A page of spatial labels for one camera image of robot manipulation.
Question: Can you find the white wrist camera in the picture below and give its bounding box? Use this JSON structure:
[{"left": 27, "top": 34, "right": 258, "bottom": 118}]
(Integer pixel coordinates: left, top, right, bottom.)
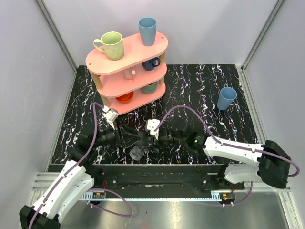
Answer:
[
  {"left": 102, "top": 106, "right": 119, "bottom": 130},
  {"left": 145, "top": 119, "right": 160, "bottom": 140}
]

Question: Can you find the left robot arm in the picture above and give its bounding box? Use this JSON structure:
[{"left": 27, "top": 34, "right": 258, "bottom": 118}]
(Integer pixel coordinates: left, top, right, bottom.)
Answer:
[{"left": 19, "top": 123, "right": 145, "bottom": 229}]

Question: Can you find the teal speckled cup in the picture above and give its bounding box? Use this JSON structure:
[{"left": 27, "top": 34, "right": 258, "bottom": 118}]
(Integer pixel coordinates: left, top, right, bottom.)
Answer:
[{"left": 141, "top": 82, "right": 158, "bottom": 94}]

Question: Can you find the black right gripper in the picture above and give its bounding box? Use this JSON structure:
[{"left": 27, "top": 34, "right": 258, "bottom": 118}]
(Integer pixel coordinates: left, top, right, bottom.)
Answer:
[{"left": 142, "top": 128, "right": 186, "bottom": 153}]

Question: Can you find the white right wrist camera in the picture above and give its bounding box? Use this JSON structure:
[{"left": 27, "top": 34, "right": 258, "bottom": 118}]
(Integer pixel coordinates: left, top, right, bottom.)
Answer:
[{"left": 145, "top": 119, "right": 160, "bottom": 140}]

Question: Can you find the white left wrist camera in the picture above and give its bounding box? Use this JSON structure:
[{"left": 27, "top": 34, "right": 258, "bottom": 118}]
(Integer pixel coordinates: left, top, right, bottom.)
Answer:
[{"left": 102, "top": 106, "right": 119, "bottom": 130}]

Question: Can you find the orange bowl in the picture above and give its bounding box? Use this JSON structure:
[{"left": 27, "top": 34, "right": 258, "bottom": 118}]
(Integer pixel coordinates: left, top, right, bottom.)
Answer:
[{"left": 115, "top": 91, "right": 134, "bottom": 103}]

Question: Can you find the blue tumbler on shelf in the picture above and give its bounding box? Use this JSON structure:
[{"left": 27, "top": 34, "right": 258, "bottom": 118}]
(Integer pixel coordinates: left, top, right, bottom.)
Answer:
[{"left": 138, "top": 17, "right": 157, "bottom": 46}]

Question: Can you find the pink three-tier shelf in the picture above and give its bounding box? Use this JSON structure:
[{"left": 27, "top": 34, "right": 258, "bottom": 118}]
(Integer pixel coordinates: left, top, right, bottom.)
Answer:
[{"left": 85, "top": 32, "right": 168, "bottom": 115}]

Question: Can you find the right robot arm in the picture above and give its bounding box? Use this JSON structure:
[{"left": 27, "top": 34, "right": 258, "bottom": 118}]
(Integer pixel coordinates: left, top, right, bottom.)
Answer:
[{"left": 156, "top": 130, "right": 291, "bottom": 189}]

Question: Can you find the dark blue mug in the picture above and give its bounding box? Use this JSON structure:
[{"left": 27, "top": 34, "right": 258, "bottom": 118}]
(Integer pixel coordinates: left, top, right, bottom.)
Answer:
[{"left": 142, "top": 57, "right": 161, "bottom": 71}]

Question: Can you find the green mug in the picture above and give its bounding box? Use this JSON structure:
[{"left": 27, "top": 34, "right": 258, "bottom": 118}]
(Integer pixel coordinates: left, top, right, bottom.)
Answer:
[{"left": 93, "top": 31, "right": 124, "bottom": 61}]

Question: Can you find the blue tumbler on table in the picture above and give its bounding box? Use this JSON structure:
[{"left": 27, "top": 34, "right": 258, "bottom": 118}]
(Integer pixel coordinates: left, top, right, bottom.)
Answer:
[{"left": 217, "top": 87, "right": 237, "bottom": 110}]

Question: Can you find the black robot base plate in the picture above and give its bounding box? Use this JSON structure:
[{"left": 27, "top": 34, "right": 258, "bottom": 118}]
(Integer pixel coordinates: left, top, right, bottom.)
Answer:
[{"left": 90, "top": 164, "right": 244, "bottom": 190}]

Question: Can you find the pink mug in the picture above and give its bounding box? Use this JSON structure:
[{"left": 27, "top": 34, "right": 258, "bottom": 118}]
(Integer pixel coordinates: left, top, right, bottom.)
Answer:
[{"left": 123, "top": 68, "right": 136, "bottom": 80}]

